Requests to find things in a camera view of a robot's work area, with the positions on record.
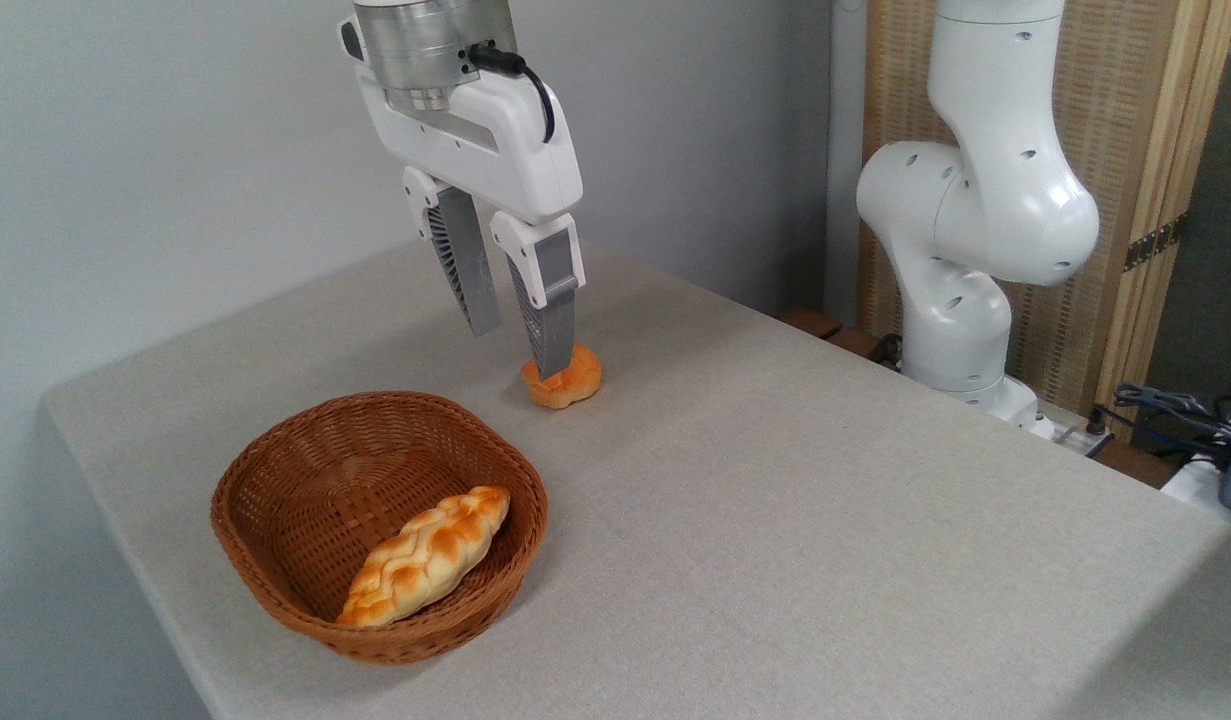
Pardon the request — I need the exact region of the round orange bread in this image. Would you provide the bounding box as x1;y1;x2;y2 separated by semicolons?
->
520;342;604;410

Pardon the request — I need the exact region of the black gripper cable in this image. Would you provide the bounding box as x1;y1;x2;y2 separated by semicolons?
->
465;42;557;144

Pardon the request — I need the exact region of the brown wicker basket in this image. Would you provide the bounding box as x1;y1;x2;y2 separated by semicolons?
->
211;391;550;666

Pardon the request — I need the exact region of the blue-grey cable bundle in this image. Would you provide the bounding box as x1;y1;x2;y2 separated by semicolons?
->
1110;382;1231;471

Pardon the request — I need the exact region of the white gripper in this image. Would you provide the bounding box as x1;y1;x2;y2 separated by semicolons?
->
340;15;586;381

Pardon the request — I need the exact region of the long braided bread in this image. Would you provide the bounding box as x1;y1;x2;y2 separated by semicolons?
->
337;486;512;628

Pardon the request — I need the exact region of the grey tablecloth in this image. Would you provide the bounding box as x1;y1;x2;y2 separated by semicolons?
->
43;235;1231;720

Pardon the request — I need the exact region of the white power strip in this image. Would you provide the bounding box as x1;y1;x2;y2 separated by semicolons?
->
1050;418;1116;458

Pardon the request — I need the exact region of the brown wooden block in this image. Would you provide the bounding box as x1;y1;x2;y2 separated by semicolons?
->
780;308;886;359

